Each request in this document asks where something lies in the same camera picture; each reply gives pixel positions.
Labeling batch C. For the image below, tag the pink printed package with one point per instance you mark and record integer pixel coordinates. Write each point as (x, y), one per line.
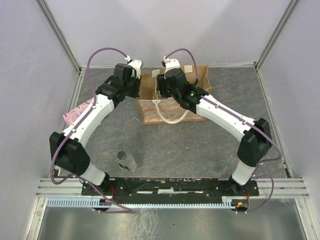
(71, 116)

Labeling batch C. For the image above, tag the left aluminium frame post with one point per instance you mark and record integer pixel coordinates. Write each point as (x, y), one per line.
(47, 13)

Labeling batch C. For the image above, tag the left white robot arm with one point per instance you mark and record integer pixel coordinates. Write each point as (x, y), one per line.
(68, 148)

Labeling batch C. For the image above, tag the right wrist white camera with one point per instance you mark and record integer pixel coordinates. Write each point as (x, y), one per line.
(170, 64)

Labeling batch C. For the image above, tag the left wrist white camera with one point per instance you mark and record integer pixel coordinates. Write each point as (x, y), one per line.
(136, 65)

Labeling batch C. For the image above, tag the right aluminium frame post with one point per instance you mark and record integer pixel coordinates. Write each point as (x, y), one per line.
(289, 10)

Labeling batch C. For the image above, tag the brown canvas tote bag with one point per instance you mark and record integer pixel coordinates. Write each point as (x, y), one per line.
(167, 110)

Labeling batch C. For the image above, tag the blue slotted cable duct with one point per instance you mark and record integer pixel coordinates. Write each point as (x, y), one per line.
(148, 201)

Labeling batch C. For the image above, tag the tall clear glass bottle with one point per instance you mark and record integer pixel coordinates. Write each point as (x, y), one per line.
(156, 92)

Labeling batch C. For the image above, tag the aluminium frame post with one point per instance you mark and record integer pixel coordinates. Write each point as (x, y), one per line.
(47, 13)
(289, 10)

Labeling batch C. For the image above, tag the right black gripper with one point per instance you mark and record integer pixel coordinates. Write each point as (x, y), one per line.
(161, 83)

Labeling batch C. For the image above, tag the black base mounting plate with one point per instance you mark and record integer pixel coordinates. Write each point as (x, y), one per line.
(125, 186)

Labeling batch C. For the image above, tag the short clear glass bottle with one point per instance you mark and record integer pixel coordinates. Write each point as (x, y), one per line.
(125, 161)

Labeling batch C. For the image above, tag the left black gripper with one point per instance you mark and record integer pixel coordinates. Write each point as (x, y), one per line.
(135, 93)

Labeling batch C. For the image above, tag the aluminium front rail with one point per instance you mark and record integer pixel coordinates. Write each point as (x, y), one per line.
(283, 188)

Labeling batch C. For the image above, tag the wrist white camera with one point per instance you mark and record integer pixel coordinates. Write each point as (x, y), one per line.
(136, 65)
(170, 64)

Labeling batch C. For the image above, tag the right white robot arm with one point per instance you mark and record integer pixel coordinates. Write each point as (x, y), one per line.
(254, 136)

